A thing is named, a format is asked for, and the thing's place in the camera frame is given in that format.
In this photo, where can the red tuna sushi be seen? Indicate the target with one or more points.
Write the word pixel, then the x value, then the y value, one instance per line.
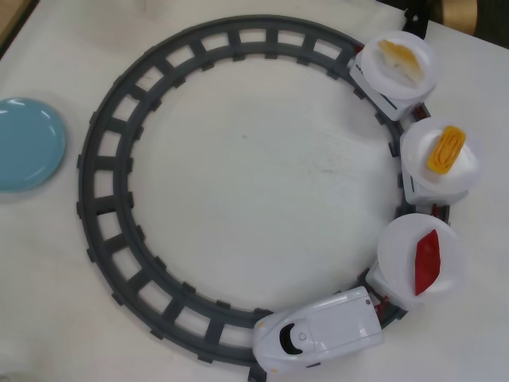
pixel 427 262

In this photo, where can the white Shinkansen toy locomotive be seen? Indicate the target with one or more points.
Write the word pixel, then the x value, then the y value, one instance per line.
pixel 338 322

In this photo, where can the white plate holding tuna sushi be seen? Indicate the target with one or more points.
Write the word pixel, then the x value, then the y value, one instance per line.
pixel 397 254

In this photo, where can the white plate holding egg sushi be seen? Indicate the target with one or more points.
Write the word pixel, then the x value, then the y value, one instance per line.
pixel 417 151

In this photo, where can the yellow egg sushi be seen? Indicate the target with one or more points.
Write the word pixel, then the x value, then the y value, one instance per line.
pixel 445 149

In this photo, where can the orange salmon sushi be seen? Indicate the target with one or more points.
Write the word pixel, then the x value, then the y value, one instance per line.
pixel 401 53

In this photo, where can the white plate holding salmon sushi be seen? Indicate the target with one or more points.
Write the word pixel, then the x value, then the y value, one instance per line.
pixel 423 51

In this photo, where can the blue round dish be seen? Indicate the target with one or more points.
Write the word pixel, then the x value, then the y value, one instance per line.
pixel 24 147

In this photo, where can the white table cover sheet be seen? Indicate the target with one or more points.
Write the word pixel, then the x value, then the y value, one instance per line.
pixel 254 179

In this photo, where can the white carriage under tuna plate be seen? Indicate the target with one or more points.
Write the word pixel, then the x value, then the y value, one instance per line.
pixel 378 278

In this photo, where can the white carriage under salmon plate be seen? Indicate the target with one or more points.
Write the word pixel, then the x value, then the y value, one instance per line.
pixel 391 107

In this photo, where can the white carriage under egg plate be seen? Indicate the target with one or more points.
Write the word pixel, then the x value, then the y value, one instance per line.
pixel 421 196

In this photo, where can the grey circular toy track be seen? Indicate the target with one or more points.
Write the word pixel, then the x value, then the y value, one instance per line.
pixel 258 22

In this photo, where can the black table clamp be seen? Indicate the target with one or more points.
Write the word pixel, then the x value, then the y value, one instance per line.
pixel 415 22

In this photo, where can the brown round object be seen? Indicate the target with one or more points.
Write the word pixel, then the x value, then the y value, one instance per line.
pixel 461 12

